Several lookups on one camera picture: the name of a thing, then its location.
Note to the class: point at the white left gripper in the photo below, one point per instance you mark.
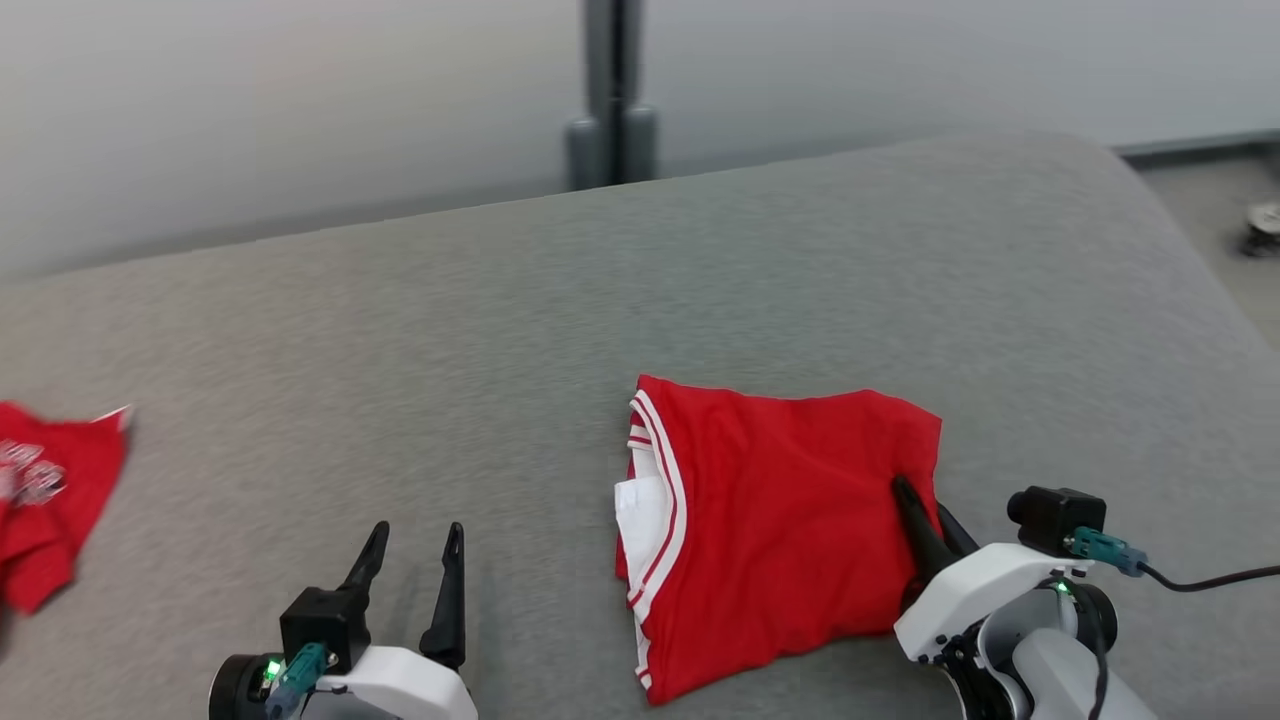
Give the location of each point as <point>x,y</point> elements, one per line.
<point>400,690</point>

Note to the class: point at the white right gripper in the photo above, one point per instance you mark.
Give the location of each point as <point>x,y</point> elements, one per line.
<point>960,600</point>

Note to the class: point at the red white jersey shirt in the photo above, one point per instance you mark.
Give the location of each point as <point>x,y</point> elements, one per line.
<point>780,520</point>

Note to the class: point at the red shorts white waistband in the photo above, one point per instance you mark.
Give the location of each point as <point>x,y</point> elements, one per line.
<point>60,500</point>

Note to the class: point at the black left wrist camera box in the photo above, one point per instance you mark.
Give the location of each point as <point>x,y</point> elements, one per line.
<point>320,620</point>

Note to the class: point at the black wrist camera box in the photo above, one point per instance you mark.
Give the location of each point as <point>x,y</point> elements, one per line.
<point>320,620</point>
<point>1050,520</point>

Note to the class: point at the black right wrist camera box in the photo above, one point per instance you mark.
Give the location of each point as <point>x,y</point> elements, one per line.
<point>1050,520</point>

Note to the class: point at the grey cylindrical post foot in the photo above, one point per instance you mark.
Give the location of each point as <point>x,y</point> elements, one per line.
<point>582,155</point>
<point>642,145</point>

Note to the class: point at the grey wall skirting strip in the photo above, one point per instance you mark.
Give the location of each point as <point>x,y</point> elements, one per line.
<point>1200,146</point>

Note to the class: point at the grey metal partition post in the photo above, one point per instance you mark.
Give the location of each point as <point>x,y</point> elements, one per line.
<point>612,60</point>

